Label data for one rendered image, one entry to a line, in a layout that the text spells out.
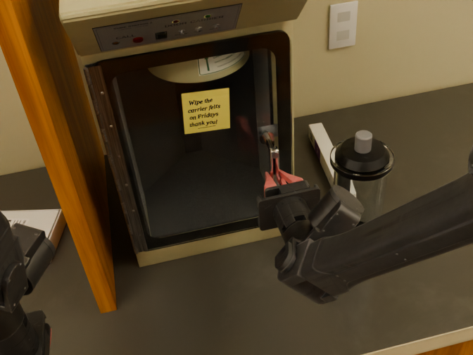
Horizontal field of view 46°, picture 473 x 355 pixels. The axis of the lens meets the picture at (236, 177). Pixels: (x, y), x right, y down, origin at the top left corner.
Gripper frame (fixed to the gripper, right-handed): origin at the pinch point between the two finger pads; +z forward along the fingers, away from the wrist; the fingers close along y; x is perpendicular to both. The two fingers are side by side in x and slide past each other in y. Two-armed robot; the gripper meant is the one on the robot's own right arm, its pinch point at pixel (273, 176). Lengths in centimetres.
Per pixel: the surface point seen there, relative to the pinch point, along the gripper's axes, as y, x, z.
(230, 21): 5.4, -29.4, -0.8
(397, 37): -47, 4, 48
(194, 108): 11.5, -14.0, 3.7
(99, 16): 22.2, -35.3, -6.5
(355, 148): -13.8, -3.8, -2.1
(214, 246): 11.4, 19.3, 5.3
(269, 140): 0.0, -6.1, 2.0
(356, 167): -12.7, -2.7, -5.4
